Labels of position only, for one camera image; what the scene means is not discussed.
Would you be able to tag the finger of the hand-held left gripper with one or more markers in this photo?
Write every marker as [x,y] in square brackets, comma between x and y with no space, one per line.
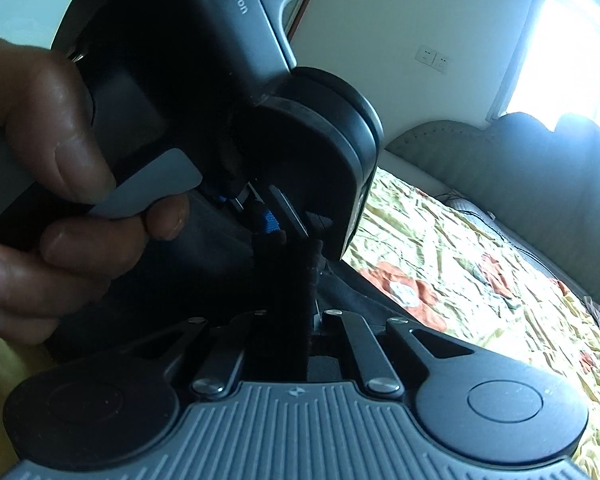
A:
[319,221]
[270,220]

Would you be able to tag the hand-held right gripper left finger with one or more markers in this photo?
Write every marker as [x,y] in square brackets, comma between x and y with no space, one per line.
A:
[225,355]

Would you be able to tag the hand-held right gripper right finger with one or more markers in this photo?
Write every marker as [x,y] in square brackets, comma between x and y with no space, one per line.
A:
[365,355]

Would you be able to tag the black pants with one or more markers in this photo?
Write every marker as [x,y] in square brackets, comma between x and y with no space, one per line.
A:
[285,310]

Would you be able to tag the person's left hand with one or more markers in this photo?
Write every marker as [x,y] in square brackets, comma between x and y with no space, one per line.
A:
[45,100]

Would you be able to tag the yellow printed blanket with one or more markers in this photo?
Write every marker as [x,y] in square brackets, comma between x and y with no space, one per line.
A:
[480,310]

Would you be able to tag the grey padded headboard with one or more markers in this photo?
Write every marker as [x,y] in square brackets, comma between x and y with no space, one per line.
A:
[530,175]

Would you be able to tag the bright window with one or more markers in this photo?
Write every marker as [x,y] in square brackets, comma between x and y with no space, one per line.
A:
[565,35]

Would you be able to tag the brown wooden door frame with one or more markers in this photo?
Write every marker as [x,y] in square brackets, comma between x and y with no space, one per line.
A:
[301,10]

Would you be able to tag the white wall socket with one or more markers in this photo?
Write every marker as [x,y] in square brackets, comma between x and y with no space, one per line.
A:
[425,54]

